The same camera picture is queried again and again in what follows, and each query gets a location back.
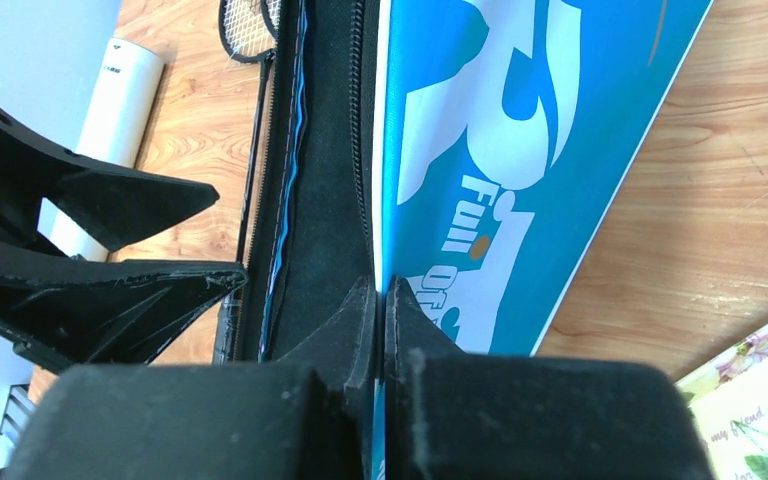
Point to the floral tray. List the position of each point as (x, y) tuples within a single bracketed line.
[(728, 399)]

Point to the blue racket cover bag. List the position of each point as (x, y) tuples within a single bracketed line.
[(472, 148)]

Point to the white shuttlecock tube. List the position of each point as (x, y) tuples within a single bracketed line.
[(121, 103)]

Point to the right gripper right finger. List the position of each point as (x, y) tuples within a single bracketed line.
[(455, 415)]

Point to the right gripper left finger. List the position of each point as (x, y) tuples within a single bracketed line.
[(305, 415)]

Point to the left black badminton racket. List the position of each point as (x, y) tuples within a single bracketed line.
[(251, 132)]

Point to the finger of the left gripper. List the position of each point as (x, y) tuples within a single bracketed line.
[(58, 312), (117, 206)]

